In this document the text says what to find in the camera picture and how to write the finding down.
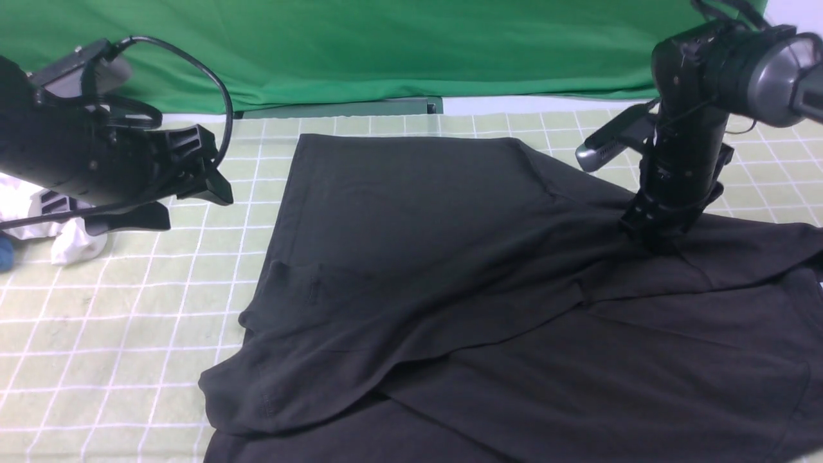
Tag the green backdrop cloth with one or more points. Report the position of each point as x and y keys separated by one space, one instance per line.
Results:
x=271 y=53

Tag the dark gray long-sleeve top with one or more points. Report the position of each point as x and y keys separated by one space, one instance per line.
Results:
x=453 y=300

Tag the green checkered table mat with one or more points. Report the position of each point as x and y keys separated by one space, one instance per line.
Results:
x=101 y=360

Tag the blue object at edge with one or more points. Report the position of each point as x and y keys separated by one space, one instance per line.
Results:
x=7 y=254

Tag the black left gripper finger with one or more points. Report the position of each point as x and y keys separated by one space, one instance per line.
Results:
x=214 y=188
x=146 y=217

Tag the white crumpled cloth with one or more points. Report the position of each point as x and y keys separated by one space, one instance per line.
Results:
x=70 y=242

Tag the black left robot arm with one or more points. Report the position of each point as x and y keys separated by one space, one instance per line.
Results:
x=117 y=110

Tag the gray-green metal bar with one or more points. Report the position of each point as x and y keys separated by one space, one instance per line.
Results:
x=420 y=105

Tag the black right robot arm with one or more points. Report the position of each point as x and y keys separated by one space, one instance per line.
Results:
x=704 y=76

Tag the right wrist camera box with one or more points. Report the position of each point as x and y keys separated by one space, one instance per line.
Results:
x=628 y=130

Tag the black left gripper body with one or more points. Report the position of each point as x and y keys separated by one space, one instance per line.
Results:
x=72 y=151

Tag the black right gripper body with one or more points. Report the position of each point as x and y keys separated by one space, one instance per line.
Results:
x=678 y=172

